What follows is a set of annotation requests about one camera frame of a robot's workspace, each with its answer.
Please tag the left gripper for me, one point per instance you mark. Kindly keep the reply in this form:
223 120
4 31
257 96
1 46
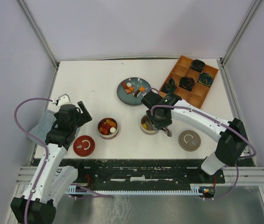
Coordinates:
83 117

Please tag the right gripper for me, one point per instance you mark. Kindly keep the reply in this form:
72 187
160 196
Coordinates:
167 122

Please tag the metal tongs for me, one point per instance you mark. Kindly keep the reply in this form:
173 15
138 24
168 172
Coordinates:
161 125

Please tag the beige lunch box bowl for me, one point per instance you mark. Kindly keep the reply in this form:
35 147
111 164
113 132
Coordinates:
150 130

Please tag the red pepper piece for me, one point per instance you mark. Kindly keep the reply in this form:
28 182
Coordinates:
104 129

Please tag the red steel lunch bowl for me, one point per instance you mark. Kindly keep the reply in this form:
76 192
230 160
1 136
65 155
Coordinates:
111 135

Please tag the fried chicken piece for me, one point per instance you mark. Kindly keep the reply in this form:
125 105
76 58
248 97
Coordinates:
111 123

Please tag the white rice ball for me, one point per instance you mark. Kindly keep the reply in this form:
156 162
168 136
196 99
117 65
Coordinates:
112 130

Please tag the red black sushi piece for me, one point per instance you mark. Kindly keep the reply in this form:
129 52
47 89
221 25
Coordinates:
137 93

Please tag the blue ceramic food plate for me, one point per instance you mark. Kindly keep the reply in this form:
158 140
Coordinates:
129 99

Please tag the wooden compartment tray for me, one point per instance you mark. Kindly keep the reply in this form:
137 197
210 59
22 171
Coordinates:
199 93

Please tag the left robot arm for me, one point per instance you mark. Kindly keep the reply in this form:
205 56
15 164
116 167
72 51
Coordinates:
38 203

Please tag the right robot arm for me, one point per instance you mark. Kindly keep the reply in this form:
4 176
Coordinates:
230 136

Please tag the red lunch box lid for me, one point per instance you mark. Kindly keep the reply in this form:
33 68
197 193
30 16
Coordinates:
84 146

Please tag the beige lunch box lid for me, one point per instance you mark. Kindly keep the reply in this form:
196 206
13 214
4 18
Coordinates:
189 140

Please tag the blue rolled napkin left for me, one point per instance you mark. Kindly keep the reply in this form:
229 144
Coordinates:
169 86

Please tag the orange black rolled napkin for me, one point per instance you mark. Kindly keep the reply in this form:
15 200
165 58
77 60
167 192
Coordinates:
187 83

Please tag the bacon piece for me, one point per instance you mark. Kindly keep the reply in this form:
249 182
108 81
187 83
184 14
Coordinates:
128 91

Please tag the small black white roll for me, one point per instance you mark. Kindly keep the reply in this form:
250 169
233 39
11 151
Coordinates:
128 84

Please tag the light blue cloth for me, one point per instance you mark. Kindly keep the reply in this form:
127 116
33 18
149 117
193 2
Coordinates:
38 134

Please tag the green rolled napkin right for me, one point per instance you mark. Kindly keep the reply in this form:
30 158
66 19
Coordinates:
205 79

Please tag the dark rolled napkin top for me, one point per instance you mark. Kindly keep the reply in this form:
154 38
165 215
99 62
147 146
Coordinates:
197 65

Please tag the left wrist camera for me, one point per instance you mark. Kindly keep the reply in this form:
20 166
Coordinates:
61 100

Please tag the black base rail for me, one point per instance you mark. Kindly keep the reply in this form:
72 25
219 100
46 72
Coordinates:
126 174

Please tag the right aluminium frame post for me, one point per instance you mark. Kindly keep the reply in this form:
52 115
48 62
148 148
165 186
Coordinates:
253 8

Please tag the aluminium frame post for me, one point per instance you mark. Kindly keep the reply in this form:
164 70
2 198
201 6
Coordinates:
37 31
253 8

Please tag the left aluminium frame post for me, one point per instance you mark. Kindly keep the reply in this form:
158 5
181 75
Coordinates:
37 31

